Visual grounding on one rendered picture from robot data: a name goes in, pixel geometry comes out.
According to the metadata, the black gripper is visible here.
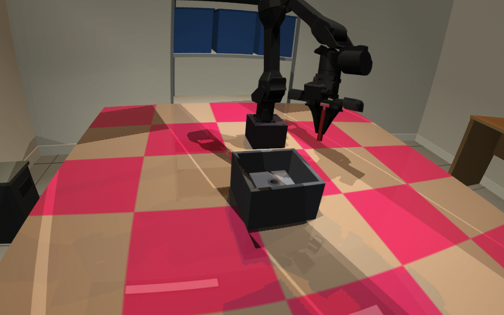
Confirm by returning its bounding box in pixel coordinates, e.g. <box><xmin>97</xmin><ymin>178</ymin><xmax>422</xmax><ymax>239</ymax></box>
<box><xmin>287</xmin><ymin>70</ymin><xmax>364</xmax><ymax>135</ymax></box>

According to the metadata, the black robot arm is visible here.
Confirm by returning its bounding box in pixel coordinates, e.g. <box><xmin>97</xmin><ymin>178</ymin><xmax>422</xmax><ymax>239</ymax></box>
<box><xmin>251</xmin><ymin>0</ymin><xmax>373</xmax><ymax>123</ymax></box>

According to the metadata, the dark red peg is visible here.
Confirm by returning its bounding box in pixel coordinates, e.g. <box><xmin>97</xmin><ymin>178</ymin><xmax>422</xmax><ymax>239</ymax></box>
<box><xmin>317</xmin><ymin>109</ymin><xmax>326</xmax><ymax>141</ymax></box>

